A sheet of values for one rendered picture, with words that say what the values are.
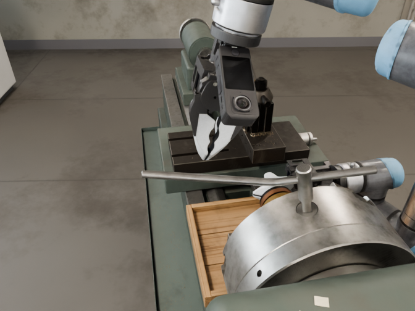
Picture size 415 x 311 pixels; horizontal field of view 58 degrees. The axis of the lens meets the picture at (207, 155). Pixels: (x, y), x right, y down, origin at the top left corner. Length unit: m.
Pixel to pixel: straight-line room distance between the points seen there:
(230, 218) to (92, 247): 1.30
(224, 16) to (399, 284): 0.39
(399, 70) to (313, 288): 0.49
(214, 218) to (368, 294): 0.63
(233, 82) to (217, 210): 0.64
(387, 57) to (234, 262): 0.49
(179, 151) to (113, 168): 1.62
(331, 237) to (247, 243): 0.13
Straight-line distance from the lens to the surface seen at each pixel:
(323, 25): 4.97
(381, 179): 0.96
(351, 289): 0.50
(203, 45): 1.57
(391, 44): 0.83
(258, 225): 0.62
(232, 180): 0.55
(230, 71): 0.50
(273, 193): 0.81
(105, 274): 2.11
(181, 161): 1.12
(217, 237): 1.02
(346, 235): 0.58
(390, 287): 0.52
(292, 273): 0.58
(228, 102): 0.48
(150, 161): 1.86
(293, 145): 1.22
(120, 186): 2.59
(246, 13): 0.50
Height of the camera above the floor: 1.65
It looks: 36 degrees down
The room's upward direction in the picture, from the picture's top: straight up
